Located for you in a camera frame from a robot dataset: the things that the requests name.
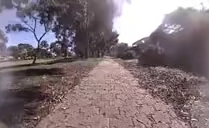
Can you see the dark bush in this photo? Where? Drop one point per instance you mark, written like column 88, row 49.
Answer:
column 123, row 51

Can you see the row of tall dark trees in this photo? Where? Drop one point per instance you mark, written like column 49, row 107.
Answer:
column 88, row 36

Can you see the reddish brick path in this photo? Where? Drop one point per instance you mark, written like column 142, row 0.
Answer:
column 108, row 100

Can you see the leaf-strewn ground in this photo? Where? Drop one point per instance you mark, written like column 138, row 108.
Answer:
column 168, row 83
column 42, row 86

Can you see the thin forked tree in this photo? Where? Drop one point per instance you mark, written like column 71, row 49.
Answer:
column 35, row 55

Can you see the large dark hedge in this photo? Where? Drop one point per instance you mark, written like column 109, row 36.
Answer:
column 185, row 46

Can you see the pale grey road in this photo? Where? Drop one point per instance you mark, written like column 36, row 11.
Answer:
column 12, row 63

